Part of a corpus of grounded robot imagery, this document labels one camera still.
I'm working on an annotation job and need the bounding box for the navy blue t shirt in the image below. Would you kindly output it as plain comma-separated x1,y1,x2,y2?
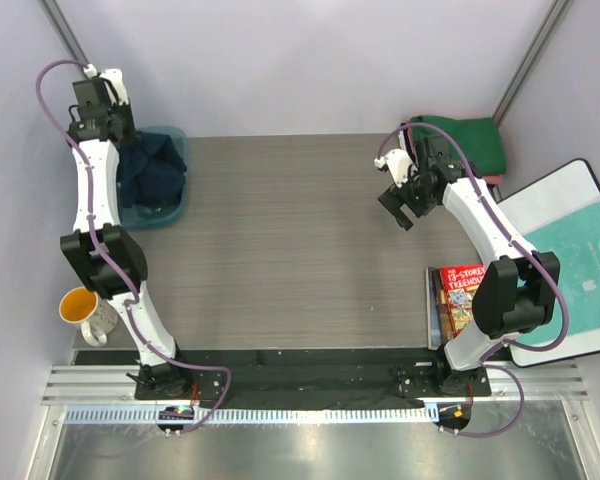
117,130,187,209

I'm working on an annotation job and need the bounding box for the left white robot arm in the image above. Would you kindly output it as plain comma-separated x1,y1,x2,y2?
60,76,193,399

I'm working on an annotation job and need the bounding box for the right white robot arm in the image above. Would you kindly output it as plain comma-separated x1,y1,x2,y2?
373,146,569,396

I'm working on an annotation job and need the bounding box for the white folded t shirt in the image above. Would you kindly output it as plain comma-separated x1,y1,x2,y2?
398,122,413,153

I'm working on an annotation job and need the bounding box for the green folded t shirt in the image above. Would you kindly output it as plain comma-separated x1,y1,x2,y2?
409,115,507,176

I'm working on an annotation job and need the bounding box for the pink folded t shirt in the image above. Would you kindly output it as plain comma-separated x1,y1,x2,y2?
483,175,503,186

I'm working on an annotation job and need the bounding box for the red treehouse book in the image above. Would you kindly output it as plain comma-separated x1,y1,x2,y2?
439,264,486,338

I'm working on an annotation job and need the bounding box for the teal plastic bin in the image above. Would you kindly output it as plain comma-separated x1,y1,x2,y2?
117,126,189,230

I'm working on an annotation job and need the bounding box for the white board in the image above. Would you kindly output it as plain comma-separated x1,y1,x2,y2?
497,158,600,369

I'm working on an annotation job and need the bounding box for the white orange mug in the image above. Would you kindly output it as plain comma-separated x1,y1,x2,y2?
58,287,119,348

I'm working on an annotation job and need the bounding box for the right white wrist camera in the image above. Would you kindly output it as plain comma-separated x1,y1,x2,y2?
373,148,413,187

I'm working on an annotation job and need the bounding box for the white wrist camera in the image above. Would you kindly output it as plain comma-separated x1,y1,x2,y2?
82,64,130,105
373,148,413,187

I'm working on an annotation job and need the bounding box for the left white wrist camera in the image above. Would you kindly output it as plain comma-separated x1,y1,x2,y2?
82,64,130,105

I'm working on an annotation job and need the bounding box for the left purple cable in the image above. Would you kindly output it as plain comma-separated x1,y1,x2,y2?
35,59,231,434

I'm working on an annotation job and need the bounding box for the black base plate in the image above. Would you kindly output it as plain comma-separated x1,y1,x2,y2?
76,348,491,403

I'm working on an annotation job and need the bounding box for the aluminium rail frame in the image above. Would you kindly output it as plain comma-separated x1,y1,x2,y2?
27,361,600,479

